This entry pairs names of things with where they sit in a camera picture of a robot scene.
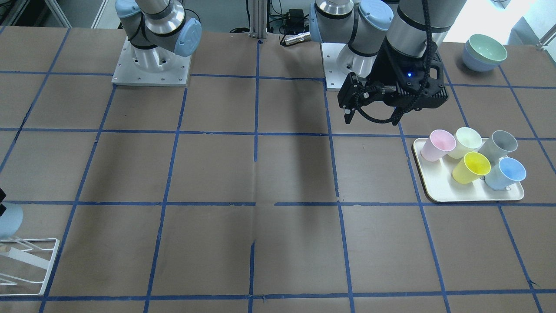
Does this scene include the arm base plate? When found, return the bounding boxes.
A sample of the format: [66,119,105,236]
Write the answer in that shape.
[321,42,376,91]
[112,40,191,87]

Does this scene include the cream plastic tray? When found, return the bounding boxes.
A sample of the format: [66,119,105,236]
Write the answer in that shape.
[412,137,525,202]

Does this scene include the light blue plastic cup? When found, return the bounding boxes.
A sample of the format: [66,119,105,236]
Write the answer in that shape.
[484,157,527,190]

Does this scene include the pale cream plastic cup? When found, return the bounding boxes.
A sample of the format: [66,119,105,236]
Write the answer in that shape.
[447,127,483,159]

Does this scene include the pink plastic cup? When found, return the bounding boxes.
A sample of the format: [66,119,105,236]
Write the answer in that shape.
[420,129,457,162]

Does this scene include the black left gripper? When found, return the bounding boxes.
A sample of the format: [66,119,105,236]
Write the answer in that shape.
[337,41,449,125]

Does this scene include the yellow plastic cup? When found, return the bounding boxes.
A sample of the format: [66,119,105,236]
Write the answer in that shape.
[451,151,492,184]

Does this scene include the grey plastic cup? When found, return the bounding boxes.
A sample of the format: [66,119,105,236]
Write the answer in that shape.
[478,130,518,163]

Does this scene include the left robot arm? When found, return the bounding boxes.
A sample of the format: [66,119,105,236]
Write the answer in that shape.
[308,0,466,126]

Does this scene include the white wire cup rack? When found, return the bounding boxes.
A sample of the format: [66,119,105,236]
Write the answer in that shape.
[1,236,61,297]

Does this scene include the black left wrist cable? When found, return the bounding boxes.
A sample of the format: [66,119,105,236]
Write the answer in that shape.
[354,0,437,127]

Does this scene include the green and blue stacked bowls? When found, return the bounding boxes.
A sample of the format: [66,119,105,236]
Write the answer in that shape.
[462,34,508,73]

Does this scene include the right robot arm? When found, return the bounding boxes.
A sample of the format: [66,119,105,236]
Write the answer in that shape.
[1,0,201,208]

